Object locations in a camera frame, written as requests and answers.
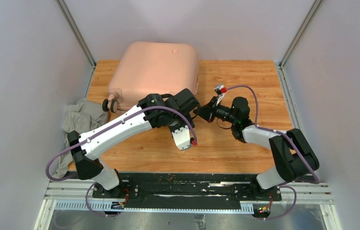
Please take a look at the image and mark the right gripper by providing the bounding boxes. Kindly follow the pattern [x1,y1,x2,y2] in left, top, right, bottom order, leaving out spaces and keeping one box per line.
[193,96,237,125]

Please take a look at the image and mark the pink suitcase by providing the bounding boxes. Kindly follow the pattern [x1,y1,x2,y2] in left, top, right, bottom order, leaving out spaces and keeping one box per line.
[102,41,199,113]

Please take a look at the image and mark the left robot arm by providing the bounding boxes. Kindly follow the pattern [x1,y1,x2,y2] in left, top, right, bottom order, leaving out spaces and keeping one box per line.
[68,89,200,198]

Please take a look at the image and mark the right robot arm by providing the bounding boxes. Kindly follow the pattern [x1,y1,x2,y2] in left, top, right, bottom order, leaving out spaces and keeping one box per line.
[193,97,319,200]

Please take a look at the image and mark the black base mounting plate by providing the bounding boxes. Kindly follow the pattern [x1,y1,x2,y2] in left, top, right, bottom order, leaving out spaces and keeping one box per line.
[92,172,282,210]

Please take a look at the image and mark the grey cloth garment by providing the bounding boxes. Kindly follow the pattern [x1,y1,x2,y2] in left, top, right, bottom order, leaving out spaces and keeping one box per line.
[52,99,109,179]

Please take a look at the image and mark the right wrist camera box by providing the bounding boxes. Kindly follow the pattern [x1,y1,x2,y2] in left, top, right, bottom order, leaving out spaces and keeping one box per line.
[214,83,227,105]

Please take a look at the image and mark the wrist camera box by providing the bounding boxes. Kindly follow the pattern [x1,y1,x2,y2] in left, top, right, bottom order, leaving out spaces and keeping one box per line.
[170,125,197,151]
[214,83,227,105]

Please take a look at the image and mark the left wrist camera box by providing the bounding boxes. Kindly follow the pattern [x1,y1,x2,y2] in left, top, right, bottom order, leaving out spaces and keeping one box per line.
[170,125,197,151]

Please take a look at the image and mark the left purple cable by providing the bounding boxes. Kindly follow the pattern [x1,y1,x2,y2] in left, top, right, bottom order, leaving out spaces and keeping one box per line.
[46,105,198,219]

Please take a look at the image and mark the aluminium frame rails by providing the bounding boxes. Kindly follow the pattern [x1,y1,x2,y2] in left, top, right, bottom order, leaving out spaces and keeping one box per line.
[35,179,342,230]

